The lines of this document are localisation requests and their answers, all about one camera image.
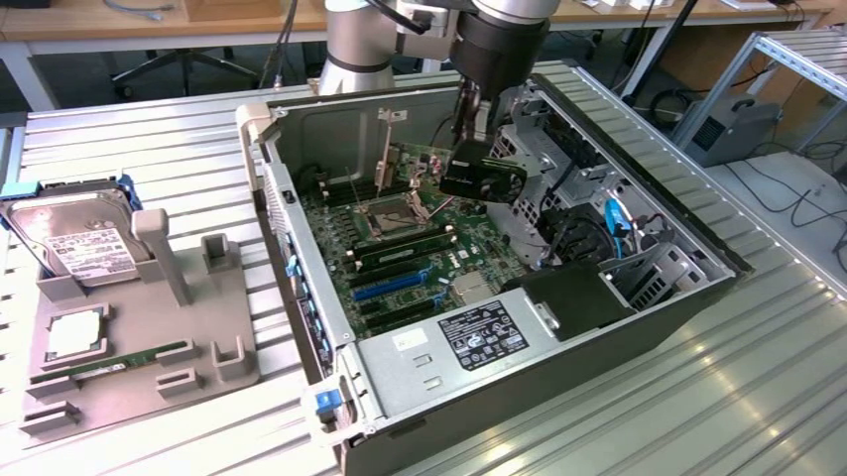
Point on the green RAM stick white label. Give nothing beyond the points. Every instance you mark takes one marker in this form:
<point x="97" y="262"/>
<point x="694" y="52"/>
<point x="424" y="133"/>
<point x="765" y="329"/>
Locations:
<point x="100" y="369"/>

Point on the grey plastic parts rack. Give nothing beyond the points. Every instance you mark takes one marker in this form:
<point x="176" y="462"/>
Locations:
<point x="133" y="347"/>

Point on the green motherboard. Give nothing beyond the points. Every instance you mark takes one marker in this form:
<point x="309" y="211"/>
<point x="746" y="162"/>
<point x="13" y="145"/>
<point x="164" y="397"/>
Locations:
<point x="477" y="238"/>

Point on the graphics card with black fan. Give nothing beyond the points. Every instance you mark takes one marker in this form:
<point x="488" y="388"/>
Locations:
<point x="477" y="183"/>

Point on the blue case latch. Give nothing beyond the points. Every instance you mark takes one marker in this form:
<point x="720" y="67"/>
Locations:
<point x="326" y="401"/>

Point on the black slanted pole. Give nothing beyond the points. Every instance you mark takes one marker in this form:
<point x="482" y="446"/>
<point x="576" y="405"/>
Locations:
<point x="664" y="42"/>

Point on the thin metal locking lever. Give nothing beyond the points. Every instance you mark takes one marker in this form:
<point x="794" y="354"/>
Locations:
<point x="357" y="188"/>

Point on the aluminium slat table frame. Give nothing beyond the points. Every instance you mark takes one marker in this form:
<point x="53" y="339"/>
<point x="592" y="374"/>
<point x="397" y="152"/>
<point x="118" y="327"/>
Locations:
<point x="814" y="54"/>

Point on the black RAM slot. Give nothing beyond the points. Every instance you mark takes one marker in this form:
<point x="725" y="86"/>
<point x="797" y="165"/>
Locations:
<point x="397" y="240"/>
<point x="352" y="181"/>
<point x="358" y="194"/>

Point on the brown wooden box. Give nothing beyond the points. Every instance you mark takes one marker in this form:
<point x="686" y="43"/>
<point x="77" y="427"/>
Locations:
<point x="232" y="10"/>

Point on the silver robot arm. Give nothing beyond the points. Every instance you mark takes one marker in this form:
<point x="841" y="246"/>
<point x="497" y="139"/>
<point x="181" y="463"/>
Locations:
<point x="358" y="39"/>

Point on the grey power supply unit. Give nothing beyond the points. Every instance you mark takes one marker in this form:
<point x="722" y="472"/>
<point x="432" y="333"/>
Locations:
<point x="410" y="372"/>

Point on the blue expansion slot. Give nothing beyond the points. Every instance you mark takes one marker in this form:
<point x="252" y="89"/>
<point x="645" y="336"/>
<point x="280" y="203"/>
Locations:
<point x="390" y="291"/>

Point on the CPU socket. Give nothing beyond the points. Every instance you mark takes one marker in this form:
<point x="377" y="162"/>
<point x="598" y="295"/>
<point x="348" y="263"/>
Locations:
<point x="390" y="218"/>

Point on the RAM stick with grey label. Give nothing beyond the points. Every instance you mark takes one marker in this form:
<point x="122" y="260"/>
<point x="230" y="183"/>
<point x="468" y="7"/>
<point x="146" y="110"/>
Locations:
<point x="404" y="254"/>

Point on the black expansion slot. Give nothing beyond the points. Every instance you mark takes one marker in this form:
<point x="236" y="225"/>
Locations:
<point x="404" y="322"/>
<point x="385" y="278"/>
<point x="397" y="310"/>

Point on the silver disk bay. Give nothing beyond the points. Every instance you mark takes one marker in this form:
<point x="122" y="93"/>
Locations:
<point x="656" y="285"/>

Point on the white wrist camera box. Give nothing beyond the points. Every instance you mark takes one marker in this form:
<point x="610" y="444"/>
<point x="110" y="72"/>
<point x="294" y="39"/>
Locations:
<point x="437" y="42"/>

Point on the grey equipment box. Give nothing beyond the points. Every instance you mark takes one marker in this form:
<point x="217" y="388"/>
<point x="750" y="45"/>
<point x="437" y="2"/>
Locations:
<point x="734" y="134"/>

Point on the black intrusion switch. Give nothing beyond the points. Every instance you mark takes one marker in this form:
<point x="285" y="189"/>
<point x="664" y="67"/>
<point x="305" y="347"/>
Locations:
<point x="289" y="196"/>

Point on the silver CPU chip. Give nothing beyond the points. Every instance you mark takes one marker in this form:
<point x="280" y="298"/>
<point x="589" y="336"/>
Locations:
<point x="77" y="334"/>

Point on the silver hard disk drive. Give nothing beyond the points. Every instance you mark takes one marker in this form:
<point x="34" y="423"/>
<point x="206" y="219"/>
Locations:
<point x="86" y="238"/>

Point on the black open PC case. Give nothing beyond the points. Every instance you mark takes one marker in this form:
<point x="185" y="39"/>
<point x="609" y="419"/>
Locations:
<point x="530" y="436"/>

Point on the wooden desk white legs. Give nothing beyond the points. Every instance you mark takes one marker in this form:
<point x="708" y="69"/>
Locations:
<point x="100" y="25"/>
<point x="729" y="15"/>

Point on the metal socket cover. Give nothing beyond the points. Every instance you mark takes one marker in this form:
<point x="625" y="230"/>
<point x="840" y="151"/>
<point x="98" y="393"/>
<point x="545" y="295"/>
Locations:
<point x="428" y="198"/>

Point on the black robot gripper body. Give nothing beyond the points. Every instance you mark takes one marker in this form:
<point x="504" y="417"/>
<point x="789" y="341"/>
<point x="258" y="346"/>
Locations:
<point x="504" y="54"/>

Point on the silver drive cage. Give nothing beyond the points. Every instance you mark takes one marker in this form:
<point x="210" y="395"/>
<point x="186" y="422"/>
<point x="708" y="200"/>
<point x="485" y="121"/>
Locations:
<point x="540" y="161"/>

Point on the silver chipset heatsink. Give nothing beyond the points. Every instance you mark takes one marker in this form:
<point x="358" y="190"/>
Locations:
<point x="473" y="287"/>

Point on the blue disk carrier bracket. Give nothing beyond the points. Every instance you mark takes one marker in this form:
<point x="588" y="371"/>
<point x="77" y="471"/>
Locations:
<point x="129" y="191"/>

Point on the black office chair base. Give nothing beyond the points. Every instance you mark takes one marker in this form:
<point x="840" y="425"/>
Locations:
<point x="576" y="39"/>
<point x="186" y="59"/>

